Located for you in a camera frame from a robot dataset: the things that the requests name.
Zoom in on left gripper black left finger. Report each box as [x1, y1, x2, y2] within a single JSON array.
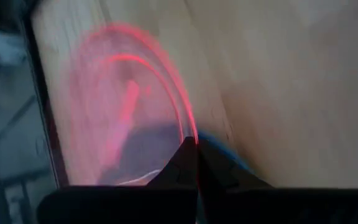
[[37, 136, 199, 224]]

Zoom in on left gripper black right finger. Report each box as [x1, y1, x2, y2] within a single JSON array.
[[197, 139, 358, 224]]

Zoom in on small translucent orange plate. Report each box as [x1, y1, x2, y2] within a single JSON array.
[[58, 22, 200, 187]]

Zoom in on small translucent blue plate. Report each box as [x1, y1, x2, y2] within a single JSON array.
[[103, 123, 255, 186]]

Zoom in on black aluminium table frame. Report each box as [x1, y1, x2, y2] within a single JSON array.
[[19, 15, 70, 189]]

